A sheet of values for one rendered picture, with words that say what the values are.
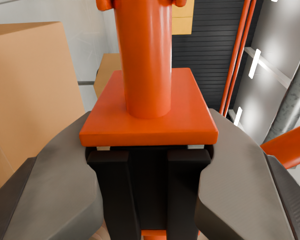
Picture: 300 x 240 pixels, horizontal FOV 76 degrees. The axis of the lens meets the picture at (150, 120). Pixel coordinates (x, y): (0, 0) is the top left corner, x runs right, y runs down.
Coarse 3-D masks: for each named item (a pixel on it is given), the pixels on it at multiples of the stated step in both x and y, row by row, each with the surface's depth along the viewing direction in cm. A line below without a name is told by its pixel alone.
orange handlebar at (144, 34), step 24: (96, 0) 6; (120, 0) 6; (144, 0) 6; (168, 0) 7; (120, 24) 7; (144, 24) 7; (168, 24) 7; (120, 48) 8; (144, 48) 7; (168, 48) 8; (144, 72) 8; (168, 72) 8; (144, 96) 8; (168, 96) 9
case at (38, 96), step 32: (0, 32) 17; (32, 32) 21; (64, 32) 28; (0, 64) 16; (32, 64) 21; (64, 64) 28; (0, 96) 16; (32, 96) 20; (64, 96) 27; (0, 128) 16; (32, 128) 20; (64, 128) 27; (0, 160) 16
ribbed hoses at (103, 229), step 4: (100, 148) 22; (104, 148) 22; (108, 148) 22; (104, 220) 16; (104, 224) 16; (100, 228) 15; (104, 228) 15; (96, 232) 15; (100, 232) 15; (104, 232) 15; (108, 232) 15; (92, 236) 14; (96, 236) 14; (100, 236) 15; (104, 236) 15; (108, 236) 15
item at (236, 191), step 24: (216, 120) 10; (216, 144) 9; (240, 144) 9; (216, 168) 7; (240, 168) 7; (264, 168) 7; (216, 192) 7; (240, 192) 7; (264, 192) 6; (216, 216) 6; (240, 216) 6; (264, 216) 6
